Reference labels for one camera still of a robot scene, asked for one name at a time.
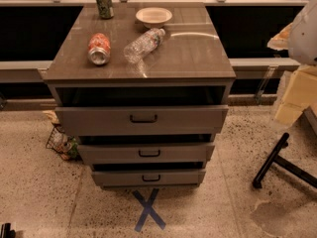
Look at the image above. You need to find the grey drawer cabinet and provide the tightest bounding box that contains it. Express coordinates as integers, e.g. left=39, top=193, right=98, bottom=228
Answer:
left=43, top=3, right=236, bottom=172

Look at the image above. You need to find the black object bottom left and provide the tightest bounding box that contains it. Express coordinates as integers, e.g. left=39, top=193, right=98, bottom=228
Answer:
left=0, top=223, right=16, bottom=238

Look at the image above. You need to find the blue tape cross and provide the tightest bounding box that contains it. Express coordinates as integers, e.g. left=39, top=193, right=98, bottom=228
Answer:
left=133, top=188, right=166, bottom=232

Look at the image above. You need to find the clear plastic bottle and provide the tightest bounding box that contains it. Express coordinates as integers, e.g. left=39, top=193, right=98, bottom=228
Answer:
left=124, top=28, right=165, bottom=63

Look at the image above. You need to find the grey drawer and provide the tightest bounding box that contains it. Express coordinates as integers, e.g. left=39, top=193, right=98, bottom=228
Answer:
left=78, top=143, right=215, bottom=165
left=92, top=169, right=206, bottom=187
left=55, top=105, right=228, bottom=136

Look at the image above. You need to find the green soda can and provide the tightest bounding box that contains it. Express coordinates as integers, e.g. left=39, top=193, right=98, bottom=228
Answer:
left=96, top=0, right=114, bottom=19

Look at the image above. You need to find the grey middle drawer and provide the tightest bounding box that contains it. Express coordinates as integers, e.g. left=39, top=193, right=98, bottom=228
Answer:
left=78, top=143, right=215, bottom=165

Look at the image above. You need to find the grey bottom drawer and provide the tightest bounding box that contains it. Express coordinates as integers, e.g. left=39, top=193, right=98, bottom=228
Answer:
left=92, top=169, right=206, bottom=187

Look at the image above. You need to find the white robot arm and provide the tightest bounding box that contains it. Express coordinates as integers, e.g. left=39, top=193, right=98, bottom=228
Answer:
left=274, top=0, right=317, bottom=127

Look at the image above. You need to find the wire basket with items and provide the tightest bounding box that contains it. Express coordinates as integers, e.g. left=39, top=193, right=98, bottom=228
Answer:
left=46, top=126, right=80, bottom=161

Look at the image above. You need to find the white paper bowl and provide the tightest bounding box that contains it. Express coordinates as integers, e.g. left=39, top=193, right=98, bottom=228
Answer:
left=136, top=7, right=172, bottom=29

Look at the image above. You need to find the grey top drawer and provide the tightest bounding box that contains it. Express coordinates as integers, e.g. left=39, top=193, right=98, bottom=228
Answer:
left=55, top=105, right=228, bottom=136

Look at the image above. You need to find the wooden box right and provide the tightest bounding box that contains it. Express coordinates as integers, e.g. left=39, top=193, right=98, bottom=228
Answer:
left=304, top=103, right=317, bottom=135

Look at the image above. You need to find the orange soda can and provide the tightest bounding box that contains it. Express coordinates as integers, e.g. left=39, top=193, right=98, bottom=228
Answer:
left=88, top=33, right=111, bottom=65

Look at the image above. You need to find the metal rail bracket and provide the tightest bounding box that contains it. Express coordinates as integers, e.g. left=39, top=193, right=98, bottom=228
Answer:
left=255, top=65, right=277, bottom=105

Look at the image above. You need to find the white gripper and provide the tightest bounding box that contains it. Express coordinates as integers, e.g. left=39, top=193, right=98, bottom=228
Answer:
left=274, top=64, right=317, bottom=127

